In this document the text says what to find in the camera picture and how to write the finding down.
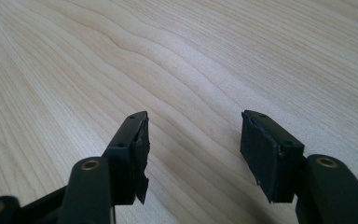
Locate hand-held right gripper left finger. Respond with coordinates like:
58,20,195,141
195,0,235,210
102,110,151,206

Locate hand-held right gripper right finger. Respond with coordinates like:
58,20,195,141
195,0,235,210
240,109,306,204

